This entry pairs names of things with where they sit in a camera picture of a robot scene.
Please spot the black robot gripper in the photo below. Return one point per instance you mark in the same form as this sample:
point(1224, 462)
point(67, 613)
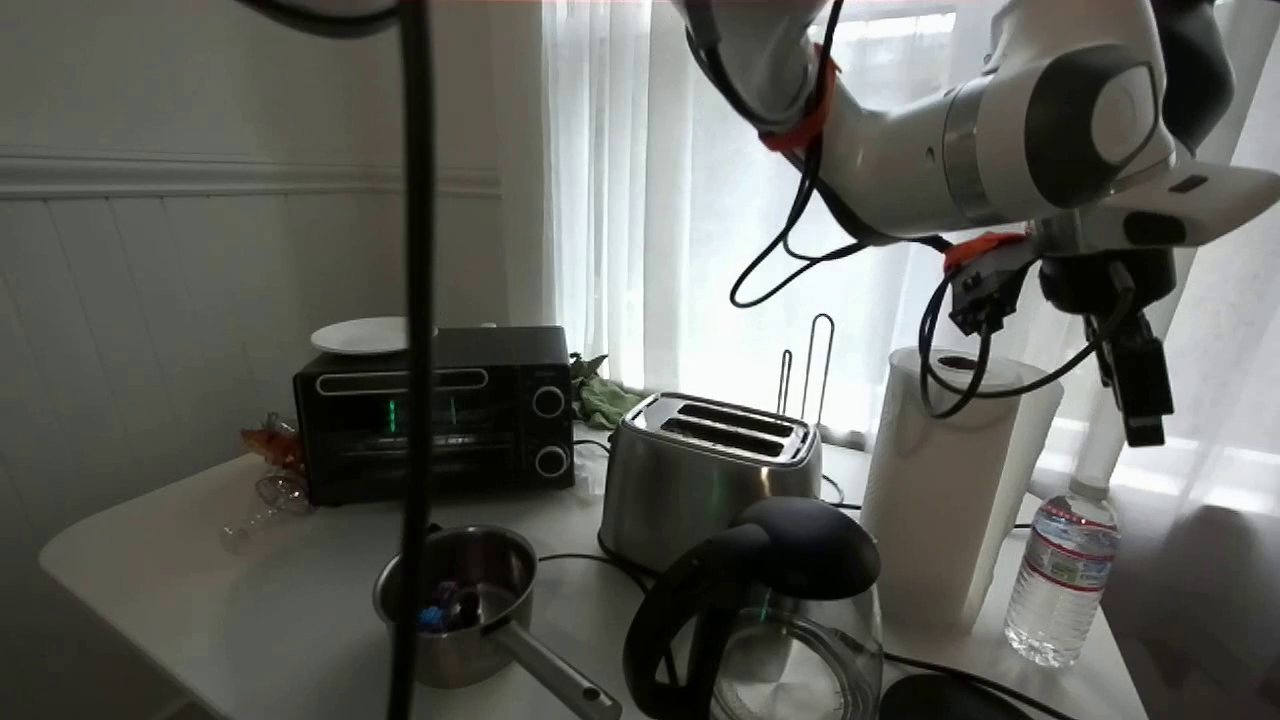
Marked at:
point(1111, 278)

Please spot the clear plastic water bottle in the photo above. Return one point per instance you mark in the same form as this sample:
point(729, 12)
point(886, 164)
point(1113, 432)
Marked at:
point(1061, 572)

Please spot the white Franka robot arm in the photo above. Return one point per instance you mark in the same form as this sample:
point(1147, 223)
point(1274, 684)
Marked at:
point(987, 134)

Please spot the white paper towel roll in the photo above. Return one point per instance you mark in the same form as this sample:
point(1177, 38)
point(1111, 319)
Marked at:
point(943, 513)

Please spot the black round kettle base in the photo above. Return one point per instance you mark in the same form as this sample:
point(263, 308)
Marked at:
point(949, 700)

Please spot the black glass electric kettle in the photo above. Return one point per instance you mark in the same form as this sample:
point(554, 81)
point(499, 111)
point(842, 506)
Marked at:
point(786, 553)

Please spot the stainless steel two-slot toaster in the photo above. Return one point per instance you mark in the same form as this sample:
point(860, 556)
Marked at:
point(692, 487)

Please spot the white sheer curtain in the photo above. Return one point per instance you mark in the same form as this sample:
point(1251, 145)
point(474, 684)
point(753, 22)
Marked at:
point(643, 201)

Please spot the green cloth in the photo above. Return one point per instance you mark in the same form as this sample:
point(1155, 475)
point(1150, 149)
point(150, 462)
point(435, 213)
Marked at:
point(609, 402)

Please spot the black toaster oven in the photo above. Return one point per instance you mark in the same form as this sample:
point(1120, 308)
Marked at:
point(483, 421)

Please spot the stainless steel saucepan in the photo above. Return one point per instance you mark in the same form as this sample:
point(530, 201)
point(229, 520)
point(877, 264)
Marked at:
point(474, 642)

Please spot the small blue object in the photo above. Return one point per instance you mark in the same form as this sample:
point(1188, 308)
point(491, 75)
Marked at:
point(435, 619)

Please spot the white round plate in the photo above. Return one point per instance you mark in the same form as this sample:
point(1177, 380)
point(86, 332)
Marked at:
point(361, 332)

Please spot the small red orange object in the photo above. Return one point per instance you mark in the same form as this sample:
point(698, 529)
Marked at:
point(275, 442)

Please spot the clear glass object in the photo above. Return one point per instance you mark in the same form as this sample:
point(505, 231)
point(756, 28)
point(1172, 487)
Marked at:
point(275, 499)

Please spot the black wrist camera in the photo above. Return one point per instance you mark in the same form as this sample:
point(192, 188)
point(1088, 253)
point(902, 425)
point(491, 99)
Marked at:
point(991, 283)

